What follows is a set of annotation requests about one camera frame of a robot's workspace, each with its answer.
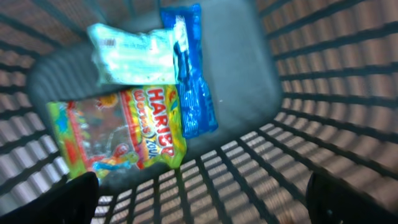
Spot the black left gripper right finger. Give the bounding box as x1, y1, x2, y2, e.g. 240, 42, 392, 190
305, 172, 397, 224

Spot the Haribo gummy worms bag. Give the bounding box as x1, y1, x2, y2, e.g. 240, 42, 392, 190
46, 85, 187, 180

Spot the light teal snack packet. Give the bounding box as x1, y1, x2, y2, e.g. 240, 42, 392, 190
87, 23, 178, 85

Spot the blue snack bar wrapper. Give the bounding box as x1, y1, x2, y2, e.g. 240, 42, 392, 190
160, 4, 218, 139

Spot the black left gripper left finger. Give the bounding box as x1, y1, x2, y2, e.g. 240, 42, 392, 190
1, 172, 99, 224

